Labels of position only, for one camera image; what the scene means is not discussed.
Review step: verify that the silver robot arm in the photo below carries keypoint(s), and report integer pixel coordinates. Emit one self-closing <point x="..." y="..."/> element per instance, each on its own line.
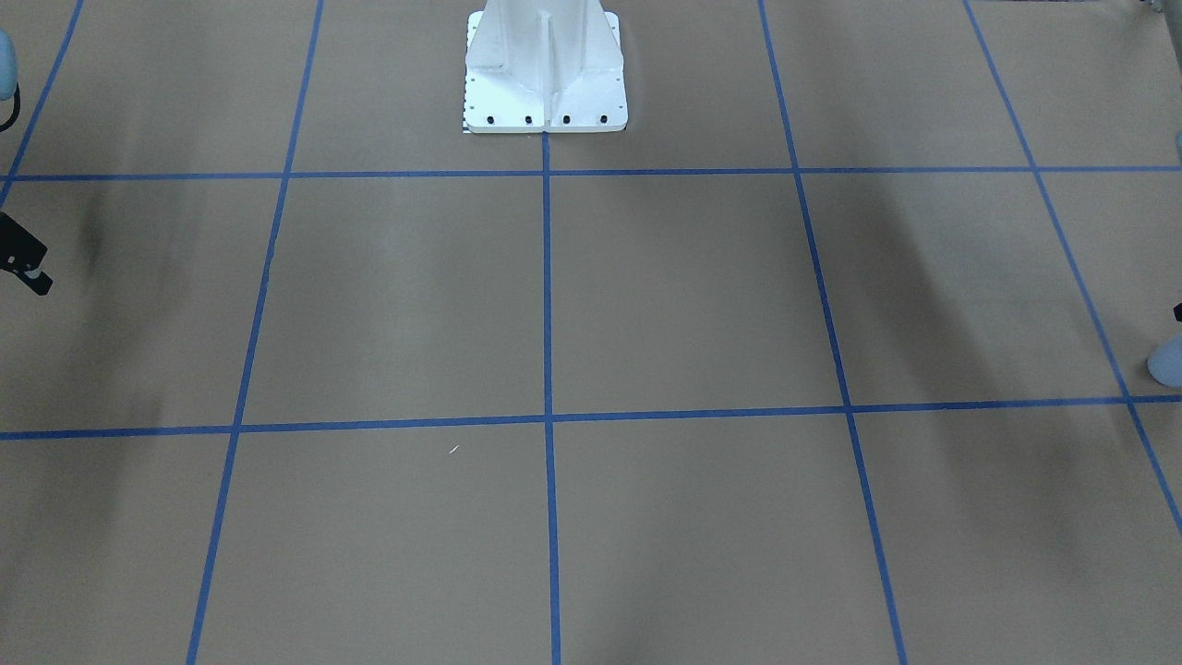
<point x="10" y="91"/>

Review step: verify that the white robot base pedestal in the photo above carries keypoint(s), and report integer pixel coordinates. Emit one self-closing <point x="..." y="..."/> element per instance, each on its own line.
<point x="544" y="66"/>

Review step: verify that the light blue cup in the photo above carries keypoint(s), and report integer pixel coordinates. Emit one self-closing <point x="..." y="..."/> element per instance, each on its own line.
<point x="1164" y="363"/>

